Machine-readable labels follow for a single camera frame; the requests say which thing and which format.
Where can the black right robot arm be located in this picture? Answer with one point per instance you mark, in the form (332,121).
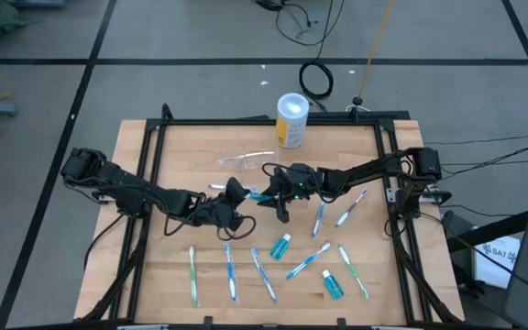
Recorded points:
(365,170)

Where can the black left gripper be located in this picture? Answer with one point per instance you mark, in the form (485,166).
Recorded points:
(213,212)

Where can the blue white toothbrush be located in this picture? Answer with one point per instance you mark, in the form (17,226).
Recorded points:
(308,260)
(318,219)
(263,275)
(230,272)

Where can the purple white toothbrush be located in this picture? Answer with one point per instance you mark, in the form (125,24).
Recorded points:
(351,207)

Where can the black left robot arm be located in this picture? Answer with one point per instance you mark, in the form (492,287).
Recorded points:
(122,183)

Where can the pale toothbrush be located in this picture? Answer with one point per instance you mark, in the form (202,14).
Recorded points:
(218,186)

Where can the white paper sign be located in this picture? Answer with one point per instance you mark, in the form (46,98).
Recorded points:
(495,261)

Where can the white yellow wipes canister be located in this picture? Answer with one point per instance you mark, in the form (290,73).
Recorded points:
(293,119)

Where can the black aluminium table frame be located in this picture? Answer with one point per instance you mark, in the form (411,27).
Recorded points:
(227,122)

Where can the black table clamp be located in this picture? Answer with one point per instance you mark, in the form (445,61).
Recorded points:
(341,322)
(207,322)

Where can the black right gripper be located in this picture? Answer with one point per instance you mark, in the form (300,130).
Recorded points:
(298,181)

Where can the silver aluminium bracket strip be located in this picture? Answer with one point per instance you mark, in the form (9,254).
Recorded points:
(390,327)
(142,327)

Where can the green white toothbrush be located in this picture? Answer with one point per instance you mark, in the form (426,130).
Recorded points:
(193,277)
(353,273)

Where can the clear acrylic organizer box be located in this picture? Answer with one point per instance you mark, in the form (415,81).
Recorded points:
(245,159)

